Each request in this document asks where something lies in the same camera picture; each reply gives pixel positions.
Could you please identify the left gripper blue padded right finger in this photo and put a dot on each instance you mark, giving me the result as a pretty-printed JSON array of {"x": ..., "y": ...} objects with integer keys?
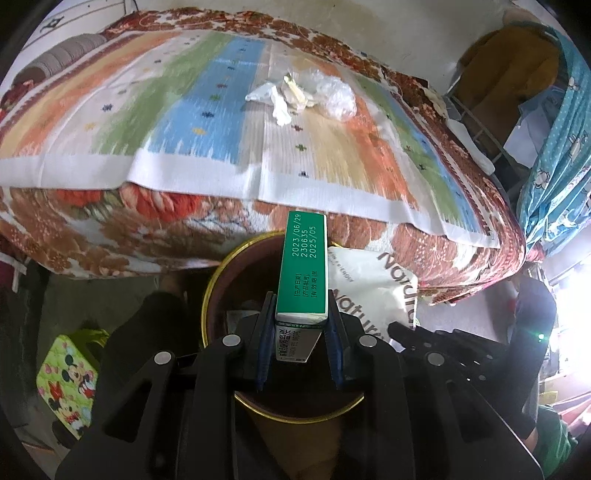
[{"x": 333, "y": 341}]

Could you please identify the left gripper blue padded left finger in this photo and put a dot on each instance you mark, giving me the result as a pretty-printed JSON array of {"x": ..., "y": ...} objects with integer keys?
[{"x": 265, "y": 331}]

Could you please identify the green and white carton box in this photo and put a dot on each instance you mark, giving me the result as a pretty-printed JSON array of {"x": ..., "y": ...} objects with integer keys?
[{"x": 302, "y": 298}]

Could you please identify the white Natural paper bag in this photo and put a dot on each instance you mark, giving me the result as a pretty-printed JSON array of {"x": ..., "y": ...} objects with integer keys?
[{"x": 374, "y": 288}]

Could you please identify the white tissue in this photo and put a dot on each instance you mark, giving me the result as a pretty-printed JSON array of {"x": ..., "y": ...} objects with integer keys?
[{"x": 269, "y": 95}]

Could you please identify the yellow wrapper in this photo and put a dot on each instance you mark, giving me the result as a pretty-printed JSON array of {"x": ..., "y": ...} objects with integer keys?
[{"x": 296, "y": 97}]

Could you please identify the clear plastic bag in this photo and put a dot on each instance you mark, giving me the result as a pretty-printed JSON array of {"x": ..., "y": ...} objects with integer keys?
[{"x": 334, "y": 98}]

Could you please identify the brown gold-rimmed trash bin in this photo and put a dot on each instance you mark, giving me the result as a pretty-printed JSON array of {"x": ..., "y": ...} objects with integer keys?
[{"x": 294, "y": 393}]

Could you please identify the green sleeve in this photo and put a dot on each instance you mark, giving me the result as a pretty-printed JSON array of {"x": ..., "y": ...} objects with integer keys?
[{"x": 550, "y": 441}]

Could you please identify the blue patterned hanging cloth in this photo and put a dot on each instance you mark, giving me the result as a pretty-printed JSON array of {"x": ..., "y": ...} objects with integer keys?
[{"x": 552, "y": 205}]

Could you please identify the Mickey Mouse green stool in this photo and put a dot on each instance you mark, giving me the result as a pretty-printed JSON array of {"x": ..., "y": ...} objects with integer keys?
[{"x": 66, "y": 380}]

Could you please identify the white folded cloth on rack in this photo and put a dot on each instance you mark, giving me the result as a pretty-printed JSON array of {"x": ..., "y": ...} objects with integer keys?
[{"x": 462, "y": 134}]

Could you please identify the striped colourful bed cover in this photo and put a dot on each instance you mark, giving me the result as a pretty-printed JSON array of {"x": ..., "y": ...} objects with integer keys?
[{"x": 167, "y": 111}]

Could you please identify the metal clothes rack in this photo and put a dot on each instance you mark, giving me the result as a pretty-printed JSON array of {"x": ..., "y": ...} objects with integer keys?
[{"x": 509, "y": 175}]

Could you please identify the mustard yellow hanging garment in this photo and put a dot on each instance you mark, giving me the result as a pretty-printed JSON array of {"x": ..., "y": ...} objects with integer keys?
[{"x": 504, "y": 69}]

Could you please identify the grey striped bolster pillow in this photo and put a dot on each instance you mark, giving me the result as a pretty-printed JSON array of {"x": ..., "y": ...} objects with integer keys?
[{"x": 60, "y": 56}]

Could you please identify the white headboard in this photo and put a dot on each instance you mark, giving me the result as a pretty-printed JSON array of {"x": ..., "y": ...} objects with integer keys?
[{"x": 81, "y": 17}]

